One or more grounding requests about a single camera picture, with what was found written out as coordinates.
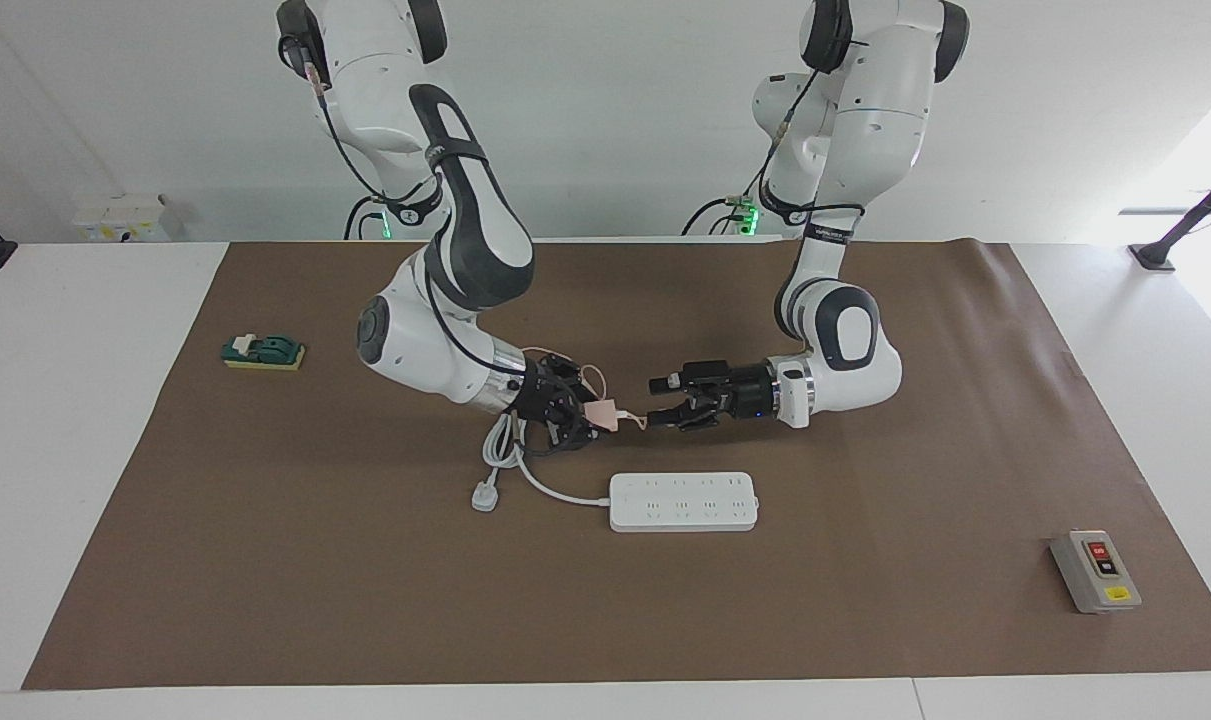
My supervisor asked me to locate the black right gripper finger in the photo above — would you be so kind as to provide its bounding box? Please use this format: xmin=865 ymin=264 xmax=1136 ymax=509
xmin=548 ymin=353 xmax=603 ymax=406
xmin=548 ymin=412 xmax=608 ymax=454

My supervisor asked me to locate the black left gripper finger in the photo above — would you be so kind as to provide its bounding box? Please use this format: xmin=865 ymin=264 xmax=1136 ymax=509
xmin=649 ymin=362 xmax=728 ymax=396
xmin=647 ymin=398 xmax=723 ymax=431

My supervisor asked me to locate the pink charging cable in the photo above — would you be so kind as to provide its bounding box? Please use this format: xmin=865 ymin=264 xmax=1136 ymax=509
xmin=520 ymin=347 xmax=648 ymax=429

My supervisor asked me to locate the white power strip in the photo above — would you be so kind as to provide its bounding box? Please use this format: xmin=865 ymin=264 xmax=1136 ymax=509
xmin=608 ymin=472 xmax=759 ymax=533

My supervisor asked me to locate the brown paper table mat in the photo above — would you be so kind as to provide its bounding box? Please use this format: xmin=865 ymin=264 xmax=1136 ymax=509
xmin=22 ymin=238 xmax=1211 ymax=691

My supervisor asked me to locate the white power cord with plug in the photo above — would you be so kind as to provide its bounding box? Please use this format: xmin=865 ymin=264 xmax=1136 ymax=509
xmin=470 ymin=410 xmax=614 ymax=513

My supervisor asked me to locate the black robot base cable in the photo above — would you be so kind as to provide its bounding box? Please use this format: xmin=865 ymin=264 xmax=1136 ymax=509
xmin=343 ymin=195 xmax=393 ymax=241
xmin=680 ymin=193 xmax=763 ymax=238

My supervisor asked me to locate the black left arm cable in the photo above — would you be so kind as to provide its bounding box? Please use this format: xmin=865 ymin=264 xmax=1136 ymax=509
xmin=755 ymin=65 xmax=866 ymax=216

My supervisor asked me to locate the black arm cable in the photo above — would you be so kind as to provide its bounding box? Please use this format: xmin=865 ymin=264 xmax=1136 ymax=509
xmin=277 ymin=30 xmax=526 ymax=381
xmin=755 ymin=65 xmax=866 ymax=216

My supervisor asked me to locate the green knife switch yellow base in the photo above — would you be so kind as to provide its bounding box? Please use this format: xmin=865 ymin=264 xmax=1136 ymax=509
xmin=221 ymin=333 xmax=307 ymax=372

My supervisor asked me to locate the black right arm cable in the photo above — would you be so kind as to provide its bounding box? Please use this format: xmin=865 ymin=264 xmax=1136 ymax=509
xmin=277 ymin=30 xmax=526 ymax=381

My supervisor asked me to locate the grey on-off switch box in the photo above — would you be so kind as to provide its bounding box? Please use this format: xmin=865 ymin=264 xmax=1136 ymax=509
xmin=1050 ymin=530 xmax=1143 ymax=614

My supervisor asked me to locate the white wall socket box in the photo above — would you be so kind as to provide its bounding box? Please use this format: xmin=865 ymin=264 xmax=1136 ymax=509
xmin=73 ymin=195 xmax=171 ymax=243

